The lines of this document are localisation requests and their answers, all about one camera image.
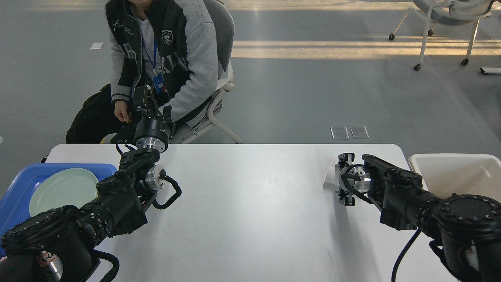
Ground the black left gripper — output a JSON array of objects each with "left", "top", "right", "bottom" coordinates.
[{"left": 132, "top": 85, "right": 173, "bottom": 153}]

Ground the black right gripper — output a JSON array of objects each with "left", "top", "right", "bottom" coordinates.
[{"left": 334, "top": 152, "right": 364, "bottom": 206}]

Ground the white paper cup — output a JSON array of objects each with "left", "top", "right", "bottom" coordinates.
[{"left": 323, "top": 161, "right": 339, "bottom": 192}]

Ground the pale green plate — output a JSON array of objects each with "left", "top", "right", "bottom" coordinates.
[{"left": 29, "top": 168, "right": 98, "bottom": 217}]

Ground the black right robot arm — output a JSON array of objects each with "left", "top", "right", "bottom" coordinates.
[{"left": 333, "top": 152, "right": 501, "bottom": 282}]

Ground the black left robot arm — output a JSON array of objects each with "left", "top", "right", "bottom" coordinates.
[{"left": 1, "top": 85, "right": 182, "bottom": 282}]

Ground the person's right hand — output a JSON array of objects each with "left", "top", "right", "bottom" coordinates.
[{"left": 114, "top": 100, "right": 131, "bottom": 123}]

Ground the clear floor plate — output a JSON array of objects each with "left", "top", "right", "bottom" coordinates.
[
  {"left": 330, "top": 126, "right": 350, "bottom": 140},
  {"left": 350, "top": 126, "right": 370, "bottom": 139}
]

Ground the seated person in grey cardigan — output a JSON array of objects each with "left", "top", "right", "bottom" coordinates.
[{"left": 66, "top": 0, "right": 222, "bottom": 143}]

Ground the grey white office chair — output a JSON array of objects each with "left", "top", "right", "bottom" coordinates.
[{"left": 170, "top": 0, "right": 243, "bottom": 143}]

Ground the white plastic bin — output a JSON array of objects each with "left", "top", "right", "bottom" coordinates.
[{"left": 408, "top": 153, "right": 501, "bottom": 202}]

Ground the blue plastic tray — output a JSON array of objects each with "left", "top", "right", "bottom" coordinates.
[{"left": 0, "top": 163, "right": 117, "bottom": 235}]

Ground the white bar on floor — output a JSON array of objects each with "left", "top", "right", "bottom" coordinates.
[{"left": 480, "top": 67, "right": 501, "bottom": 75}]

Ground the white rolling chair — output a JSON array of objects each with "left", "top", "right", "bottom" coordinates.
[{"left": 388, "top": 0, "right": 494, "bottom": 71}]

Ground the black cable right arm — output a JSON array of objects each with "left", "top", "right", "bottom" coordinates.
[{"left": 391, "top": 227, "right": 423, "bottom": 282}]

